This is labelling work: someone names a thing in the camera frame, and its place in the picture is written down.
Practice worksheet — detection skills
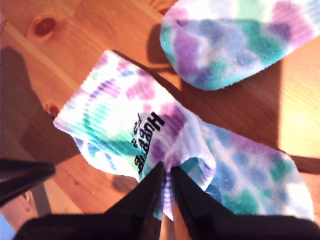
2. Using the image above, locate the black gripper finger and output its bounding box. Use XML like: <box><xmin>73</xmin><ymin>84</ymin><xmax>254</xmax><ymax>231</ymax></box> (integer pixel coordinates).
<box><xmin>171</xmin><ymin>166</ymin><xmax>241</xmax><ymax>240</ymax></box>
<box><xmin>0</xmin><ymin>159</ymin><xmax>56</xmax><ymax>207</ymax></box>
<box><xmin>104</xmin><ymin>161</ymin><xmax>166</xmax><ymax>240</ymax></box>

